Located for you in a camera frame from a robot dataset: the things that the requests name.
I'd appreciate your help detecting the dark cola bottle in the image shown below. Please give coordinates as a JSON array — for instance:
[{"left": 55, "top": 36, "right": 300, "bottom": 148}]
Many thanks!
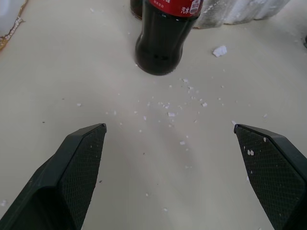
[{"left": 130, "top": 0, "right": 144, "bottom": 20}]

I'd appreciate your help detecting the cola bottle with red label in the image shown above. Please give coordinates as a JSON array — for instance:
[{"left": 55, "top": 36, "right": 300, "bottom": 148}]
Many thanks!
[{"left": 135, "top": 0, "right": 205, "bottom": 76}]

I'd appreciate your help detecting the large white foam crumb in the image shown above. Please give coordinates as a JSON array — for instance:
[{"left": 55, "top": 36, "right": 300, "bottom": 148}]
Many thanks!
[{"left": 212, "top": 45, "right": 228, "bottom": 58}]

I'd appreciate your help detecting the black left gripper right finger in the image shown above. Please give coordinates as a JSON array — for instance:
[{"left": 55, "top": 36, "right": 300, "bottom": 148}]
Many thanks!
[{"left": 234, "top": 124, "right": 307, "bottom": 230}]

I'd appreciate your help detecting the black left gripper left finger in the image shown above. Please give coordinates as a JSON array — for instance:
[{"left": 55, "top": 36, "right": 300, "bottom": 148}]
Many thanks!
[{"left": 0, "top": 123, "right": 107, "bottom": 230}]

